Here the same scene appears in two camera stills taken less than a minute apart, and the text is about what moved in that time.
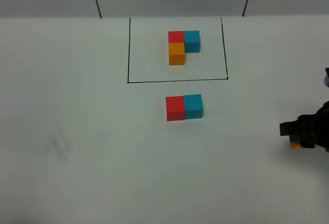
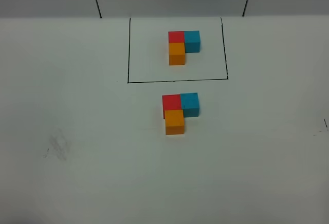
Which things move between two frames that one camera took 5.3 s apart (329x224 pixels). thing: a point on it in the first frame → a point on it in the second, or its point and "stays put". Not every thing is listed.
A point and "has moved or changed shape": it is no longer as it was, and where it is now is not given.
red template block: x=176 y=36 stays put
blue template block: x=192 y=41 stays put
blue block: x=193 y=106 has moved or changed shape
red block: x=175 y=108 has moved or changed shape
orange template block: x=177 y=53 stays put
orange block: x=296 y=145 → x=175 y=122
